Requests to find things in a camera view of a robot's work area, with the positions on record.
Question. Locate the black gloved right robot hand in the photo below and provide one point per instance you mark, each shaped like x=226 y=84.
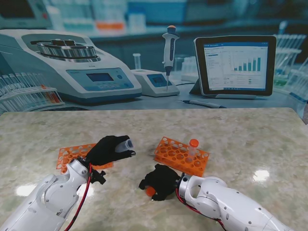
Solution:
x=163 y=179

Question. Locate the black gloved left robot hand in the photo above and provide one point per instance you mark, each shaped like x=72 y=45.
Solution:
x=106 y=151

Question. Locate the clear plastic test tube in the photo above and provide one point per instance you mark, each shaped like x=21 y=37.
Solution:
x=124 y=145
x=193 y=151

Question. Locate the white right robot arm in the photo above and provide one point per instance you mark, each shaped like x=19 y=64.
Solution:
x=228 y=204

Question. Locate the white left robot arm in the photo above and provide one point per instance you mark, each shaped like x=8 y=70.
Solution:
x=43 y=199

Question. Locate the orange test tube rack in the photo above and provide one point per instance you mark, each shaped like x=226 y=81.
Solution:
x=175 y=156
x=69 y=155

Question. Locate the printed laboratory backdrop banner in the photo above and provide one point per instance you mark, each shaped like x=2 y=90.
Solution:
x=154 y=48

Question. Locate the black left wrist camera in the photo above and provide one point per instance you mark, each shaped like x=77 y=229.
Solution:
x=99 y=177

